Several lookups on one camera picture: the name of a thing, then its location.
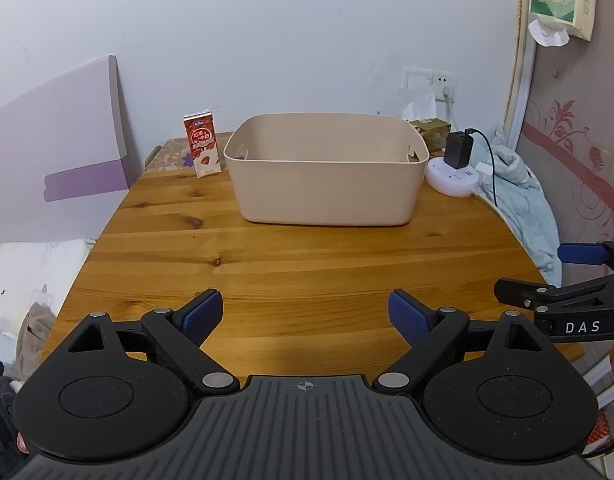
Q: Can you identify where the olive tissue box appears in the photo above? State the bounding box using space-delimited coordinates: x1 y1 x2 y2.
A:
409 117 452 158

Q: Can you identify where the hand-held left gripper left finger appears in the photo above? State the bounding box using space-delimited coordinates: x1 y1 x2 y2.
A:
62 288 240 396

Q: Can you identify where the white bedding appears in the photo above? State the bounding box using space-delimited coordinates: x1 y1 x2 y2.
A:
0 239 95 333

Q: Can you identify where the white wall socket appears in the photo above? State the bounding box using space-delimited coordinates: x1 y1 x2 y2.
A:
433 71 458 103

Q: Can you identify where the black cable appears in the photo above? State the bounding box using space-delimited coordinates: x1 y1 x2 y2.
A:
464 127 498 207

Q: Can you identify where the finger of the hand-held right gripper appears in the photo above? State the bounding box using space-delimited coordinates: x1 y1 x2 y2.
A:
558 237 614 273
494 275 614 315

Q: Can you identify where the floral table mat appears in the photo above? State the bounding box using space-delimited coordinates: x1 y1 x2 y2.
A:
144 137 232 173

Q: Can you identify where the beige plastic basket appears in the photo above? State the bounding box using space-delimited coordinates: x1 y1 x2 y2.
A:
223 113 430 226

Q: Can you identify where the floral headboard with white frame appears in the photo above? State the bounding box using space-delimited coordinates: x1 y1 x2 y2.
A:
504 0 614 411

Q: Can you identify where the white and purple board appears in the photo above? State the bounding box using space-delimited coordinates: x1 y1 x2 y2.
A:
0 55 145 246

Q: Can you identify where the white wall switch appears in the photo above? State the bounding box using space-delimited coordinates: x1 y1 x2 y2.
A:
403 66 434 98

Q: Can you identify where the red milk carton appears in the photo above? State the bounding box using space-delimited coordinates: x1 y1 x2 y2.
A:
183 111 222 179

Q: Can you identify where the white tissue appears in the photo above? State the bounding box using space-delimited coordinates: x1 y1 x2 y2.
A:
399 87 438 121

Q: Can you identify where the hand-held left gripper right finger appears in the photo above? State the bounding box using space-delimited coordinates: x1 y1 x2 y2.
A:
374 288 558 396

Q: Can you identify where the round white power strip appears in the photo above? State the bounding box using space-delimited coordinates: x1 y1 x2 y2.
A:
426 156 480 198

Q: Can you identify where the light blue blanket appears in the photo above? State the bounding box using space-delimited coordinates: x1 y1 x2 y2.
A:
469 127 562 286

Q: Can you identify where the beige cloth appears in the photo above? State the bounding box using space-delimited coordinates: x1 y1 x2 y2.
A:
16 302 58 381

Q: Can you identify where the black charger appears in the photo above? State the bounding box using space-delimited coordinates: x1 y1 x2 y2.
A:
446 131 474 171

